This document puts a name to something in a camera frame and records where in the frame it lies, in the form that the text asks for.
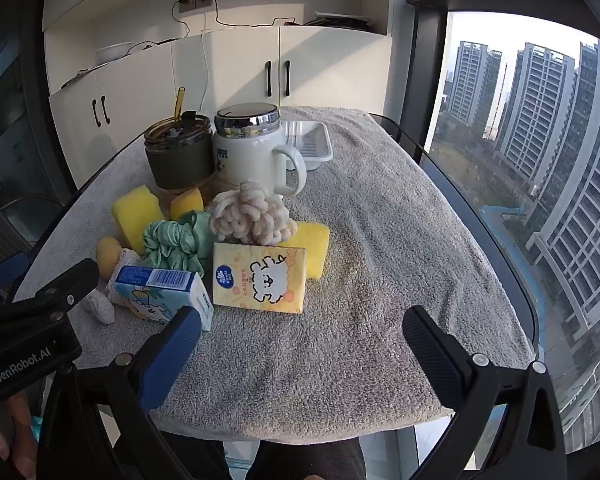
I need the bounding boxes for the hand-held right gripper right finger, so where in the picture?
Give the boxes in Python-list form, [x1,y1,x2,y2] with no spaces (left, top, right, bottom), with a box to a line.
[402,305,566,480]

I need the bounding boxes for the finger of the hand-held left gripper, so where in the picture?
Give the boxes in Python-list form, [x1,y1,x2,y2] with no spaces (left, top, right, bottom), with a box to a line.
[7,258,101,326]
[0,254,29,293]

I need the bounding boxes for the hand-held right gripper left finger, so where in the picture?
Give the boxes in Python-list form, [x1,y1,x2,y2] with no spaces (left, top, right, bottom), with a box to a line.
[37,305,231,480]

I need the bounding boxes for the cream knitted cloth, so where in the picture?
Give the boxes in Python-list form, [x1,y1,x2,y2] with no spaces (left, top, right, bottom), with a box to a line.
[82,290,116,326]

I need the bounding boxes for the orange round sponge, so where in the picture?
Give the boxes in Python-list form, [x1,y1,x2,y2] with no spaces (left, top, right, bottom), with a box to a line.
[96,236,126,273]

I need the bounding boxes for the blue tissue packet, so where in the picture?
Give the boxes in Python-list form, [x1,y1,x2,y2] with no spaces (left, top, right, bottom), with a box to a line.
[111,265,215,332]

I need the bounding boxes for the yellow rectangular sponge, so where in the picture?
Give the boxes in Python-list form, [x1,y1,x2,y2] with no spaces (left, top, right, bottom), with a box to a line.
[275,221,331,279]
[111,185,168,256]

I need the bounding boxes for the green cloth scrunchie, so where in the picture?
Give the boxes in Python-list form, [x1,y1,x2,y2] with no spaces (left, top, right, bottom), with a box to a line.
[141,210,216,278]

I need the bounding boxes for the yellow tissue packet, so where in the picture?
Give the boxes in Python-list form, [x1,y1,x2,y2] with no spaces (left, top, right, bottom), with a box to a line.
[211,241,308,315]

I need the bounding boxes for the orange wedge sponge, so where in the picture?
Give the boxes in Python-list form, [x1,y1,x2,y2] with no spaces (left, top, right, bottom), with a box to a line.
[170,187,204,222]

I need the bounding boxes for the cream chunky yarn knot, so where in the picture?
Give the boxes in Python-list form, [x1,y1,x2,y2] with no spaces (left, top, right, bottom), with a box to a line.
[209,181,299,246]

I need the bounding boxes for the white plastic tray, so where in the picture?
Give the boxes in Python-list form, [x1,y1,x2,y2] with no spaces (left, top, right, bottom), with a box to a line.
[279,120,334,173]

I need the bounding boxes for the person's left hand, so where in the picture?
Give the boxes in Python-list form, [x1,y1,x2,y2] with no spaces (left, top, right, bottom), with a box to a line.
[0,392,40,480]

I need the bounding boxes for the wicker chair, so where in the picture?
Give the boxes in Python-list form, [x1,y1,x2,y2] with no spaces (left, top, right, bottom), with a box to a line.
[0,195,66,271]

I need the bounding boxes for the grey terry towel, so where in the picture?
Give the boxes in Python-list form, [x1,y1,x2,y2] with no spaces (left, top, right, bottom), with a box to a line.
[12,106,536,441]

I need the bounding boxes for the amber glass tumbler with straw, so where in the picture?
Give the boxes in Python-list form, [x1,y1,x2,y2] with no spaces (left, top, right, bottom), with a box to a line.
[144,86,217,206]

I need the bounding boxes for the white mug with chrome lid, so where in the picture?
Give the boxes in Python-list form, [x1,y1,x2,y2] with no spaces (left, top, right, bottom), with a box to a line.
[212,103,307,198]

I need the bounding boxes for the white bowl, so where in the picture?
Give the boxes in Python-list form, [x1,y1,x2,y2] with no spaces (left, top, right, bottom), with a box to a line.
[96,41,133,64]

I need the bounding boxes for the white cabinet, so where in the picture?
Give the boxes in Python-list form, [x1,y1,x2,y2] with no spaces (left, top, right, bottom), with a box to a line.
[42,0,396,188]

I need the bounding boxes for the dark clutter on cabinet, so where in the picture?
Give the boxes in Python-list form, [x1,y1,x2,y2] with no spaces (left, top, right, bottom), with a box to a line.
[304,10,374,29]

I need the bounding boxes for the white cable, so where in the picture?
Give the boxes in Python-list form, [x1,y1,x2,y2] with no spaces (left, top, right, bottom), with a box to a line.
[200,7,222,112]

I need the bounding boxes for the black window frame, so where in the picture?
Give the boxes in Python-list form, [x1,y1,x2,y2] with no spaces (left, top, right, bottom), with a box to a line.
[405,0,453,167]

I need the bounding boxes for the black cable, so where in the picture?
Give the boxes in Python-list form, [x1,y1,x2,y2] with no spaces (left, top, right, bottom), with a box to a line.
[172,0,297,38]

